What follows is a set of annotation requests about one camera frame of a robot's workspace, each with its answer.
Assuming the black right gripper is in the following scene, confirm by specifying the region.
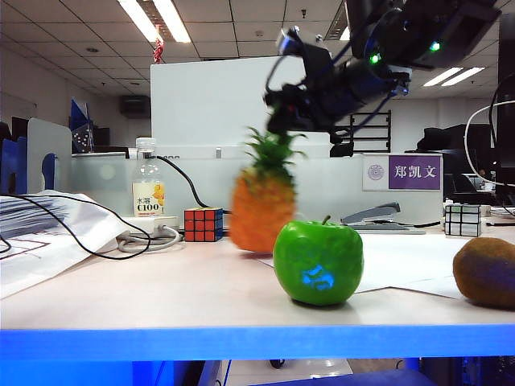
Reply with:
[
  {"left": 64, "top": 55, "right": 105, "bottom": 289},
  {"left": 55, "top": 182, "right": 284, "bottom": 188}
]
[{"left": 263, "top": 82, "right": 344, "bottom": 136}]

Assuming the plastic pineapple with green crown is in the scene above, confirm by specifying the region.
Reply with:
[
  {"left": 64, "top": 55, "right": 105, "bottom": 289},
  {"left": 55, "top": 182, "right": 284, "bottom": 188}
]
[{"left": 228, "top": 126, "right": 309, "bottom": 254}]

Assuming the green plastic apple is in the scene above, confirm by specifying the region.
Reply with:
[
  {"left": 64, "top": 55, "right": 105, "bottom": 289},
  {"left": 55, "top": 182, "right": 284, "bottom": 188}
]
[{"left": 272, "top": 215, "right": 365, "bottom": 306}]

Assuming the brown fuzzy kiwi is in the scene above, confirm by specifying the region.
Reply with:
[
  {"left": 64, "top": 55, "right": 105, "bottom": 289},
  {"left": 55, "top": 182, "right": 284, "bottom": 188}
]
[{"left": 452, "top": 236, "right": 515, "bottom": 310}]

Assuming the white board panel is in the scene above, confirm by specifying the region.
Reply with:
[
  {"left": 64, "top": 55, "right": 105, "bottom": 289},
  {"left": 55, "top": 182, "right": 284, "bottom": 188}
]
[{"left": 150, "top": 55, "right": 333, "bottom": 162}]

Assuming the frosted glass desk partition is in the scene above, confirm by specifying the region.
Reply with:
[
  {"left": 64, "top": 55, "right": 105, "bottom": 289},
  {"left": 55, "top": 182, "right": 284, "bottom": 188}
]
[{"left": 71, "top": 152, "right": 444, "bottom": 232}]

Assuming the grey stapler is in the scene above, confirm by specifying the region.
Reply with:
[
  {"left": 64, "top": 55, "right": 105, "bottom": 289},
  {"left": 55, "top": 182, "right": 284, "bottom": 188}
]
[{"left": 340, "top": 201, "right": 426, "bottom": 235}]

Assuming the coloured Rubik's cube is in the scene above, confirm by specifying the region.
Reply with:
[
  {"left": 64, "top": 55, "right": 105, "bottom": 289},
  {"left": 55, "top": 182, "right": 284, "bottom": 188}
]
[{"left": 183, "top": 207, "right": 225, "bottom": 243}]

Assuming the purple and white nameplate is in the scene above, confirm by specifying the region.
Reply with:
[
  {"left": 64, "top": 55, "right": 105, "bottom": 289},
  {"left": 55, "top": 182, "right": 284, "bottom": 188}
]
[{"left": 361, "top": 154, "right": 443, "bottom": 192}]

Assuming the clear C100 drink bottle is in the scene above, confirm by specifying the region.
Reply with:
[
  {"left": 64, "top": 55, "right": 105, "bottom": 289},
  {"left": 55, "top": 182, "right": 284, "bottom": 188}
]
[{"left": 131, "top": 137, "right": 167, "bottom": 218}]

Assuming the white power adapter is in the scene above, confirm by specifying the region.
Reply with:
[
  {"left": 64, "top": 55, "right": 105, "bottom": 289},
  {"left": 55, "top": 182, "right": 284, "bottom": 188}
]
[{"left": 120, "top": 215, "right": 180, "bottom": 236}]

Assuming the white paper sheet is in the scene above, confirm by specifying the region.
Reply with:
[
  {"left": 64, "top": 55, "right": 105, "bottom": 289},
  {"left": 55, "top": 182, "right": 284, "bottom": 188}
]
[
  {"left": 257, "top": 233, "right": 515, "bottom": 294},
  {"left": 388, "top": 275, "right": 468, "bottom": 301}
]

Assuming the silver mirror cube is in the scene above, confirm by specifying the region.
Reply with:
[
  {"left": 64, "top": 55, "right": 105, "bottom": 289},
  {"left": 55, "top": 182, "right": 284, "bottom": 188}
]
[{"left": 443, "top": 203, "right": 483, "bottom": 238}]

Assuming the blue dotted poster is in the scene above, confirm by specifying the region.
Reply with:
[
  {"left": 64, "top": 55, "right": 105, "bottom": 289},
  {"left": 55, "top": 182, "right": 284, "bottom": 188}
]
[{"left": 70, "top": 98, "right": 96, "bottom": 154}]

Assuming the black column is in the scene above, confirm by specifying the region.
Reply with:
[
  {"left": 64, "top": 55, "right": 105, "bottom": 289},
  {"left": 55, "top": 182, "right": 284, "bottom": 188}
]
[{"left": 495, "top": 14, "right": 515, "bottom": 198}]

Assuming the white divider with cut-out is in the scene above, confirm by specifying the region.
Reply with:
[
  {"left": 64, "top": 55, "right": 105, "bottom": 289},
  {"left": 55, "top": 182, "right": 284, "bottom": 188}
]
[{"left": 27, "top": 118, "right": 74, "bottom": 195}]

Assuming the large printed drawing sheet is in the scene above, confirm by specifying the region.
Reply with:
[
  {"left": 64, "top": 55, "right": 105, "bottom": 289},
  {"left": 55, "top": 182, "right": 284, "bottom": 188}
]
[{"left": 0, "top": 191, "right": 132, "bottom": 301}]

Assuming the blue board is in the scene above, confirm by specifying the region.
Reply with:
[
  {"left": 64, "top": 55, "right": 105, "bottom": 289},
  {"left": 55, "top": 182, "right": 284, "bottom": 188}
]
[{"left": 0, "top": 136, "right": 29, "bottom": 196}]

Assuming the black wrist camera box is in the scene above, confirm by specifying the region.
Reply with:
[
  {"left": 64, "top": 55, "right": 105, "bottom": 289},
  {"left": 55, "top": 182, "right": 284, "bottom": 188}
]
[{"left": 276, "top": 26, "right": 336, "bottom": 88}]

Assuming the black wall rack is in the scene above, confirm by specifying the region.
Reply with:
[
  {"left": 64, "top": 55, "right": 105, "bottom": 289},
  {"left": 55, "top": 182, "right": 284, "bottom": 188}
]
[{"left": 332, "top": 110, "right": 393, "bottom": 154}]

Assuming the thick black cable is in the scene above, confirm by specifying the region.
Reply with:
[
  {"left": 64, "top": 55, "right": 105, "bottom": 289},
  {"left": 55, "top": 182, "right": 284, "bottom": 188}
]
[{"left": 150, "top": 154, "right": 233, "bottom": 215}]

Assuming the white cable loop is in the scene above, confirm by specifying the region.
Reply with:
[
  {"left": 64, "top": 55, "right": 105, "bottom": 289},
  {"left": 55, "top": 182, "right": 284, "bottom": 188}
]
[{"left": 463, "top": 100, "right": 515, "bottom": 188}]

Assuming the thin black cable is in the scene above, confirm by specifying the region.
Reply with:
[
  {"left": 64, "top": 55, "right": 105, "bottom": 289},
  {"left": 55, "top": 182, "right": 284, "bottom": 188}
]
[{"left": 0, "top": 195, "right": 153, "bottom": 261}]

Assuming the grey-white coiled cable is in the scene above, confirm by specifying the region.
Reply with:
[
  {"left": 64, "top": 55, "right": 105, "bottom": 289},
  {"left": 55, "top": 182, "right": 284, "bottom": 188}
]
[{"left": 117, "top": 224, "right": 183, "bottom": 253}]

